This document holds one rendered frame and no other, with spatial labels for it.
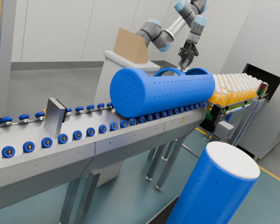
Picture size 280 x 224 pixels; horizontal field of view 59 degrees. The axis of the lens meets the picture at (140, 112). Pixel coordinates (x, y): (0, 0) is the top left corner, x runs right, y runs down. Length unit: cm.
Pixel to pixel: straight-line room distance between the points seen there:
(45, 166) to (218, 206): 82
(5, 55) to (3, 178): 165
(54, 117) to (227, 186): 84
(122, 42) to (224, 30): 480
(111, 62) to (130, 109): 60
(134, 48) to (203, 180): 102
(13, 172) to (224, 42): 589
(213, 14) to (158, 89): 536
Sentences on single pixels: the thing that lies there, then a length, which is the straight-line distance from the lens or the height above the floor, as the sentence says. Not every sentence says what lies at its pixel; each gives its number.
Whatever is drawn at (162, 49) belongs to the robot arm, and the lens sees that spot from 198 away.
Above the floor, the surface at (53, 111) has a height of 104.
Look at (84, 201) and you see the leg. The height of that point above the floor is 40.
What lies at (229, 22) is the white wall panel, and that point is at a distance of 649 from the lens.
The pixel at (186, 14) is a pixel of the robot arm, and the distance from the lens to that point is 175.
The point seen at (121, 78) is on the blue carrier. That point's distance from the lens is 142.
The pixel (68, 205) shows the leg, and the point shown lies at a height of 24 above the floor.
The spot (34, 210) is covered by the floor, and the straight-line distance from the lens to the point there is 210.
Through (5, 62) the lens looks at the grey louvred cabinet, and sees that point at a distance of 258.
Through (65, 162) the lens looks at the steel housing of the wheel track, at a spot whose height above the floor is 85.
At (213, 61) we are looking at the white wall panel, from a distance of 655.
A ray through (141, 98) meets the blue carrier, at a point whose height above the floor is 112.
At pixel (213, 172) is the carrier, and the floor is 98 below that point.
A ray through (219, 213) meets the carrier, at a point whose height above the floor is 80.
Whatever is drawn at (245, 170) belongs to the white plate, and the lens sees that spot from 130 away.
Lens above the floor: 161
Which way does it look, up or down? 25 degrees down
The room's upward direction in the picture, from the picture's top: 20 degrees clockwise
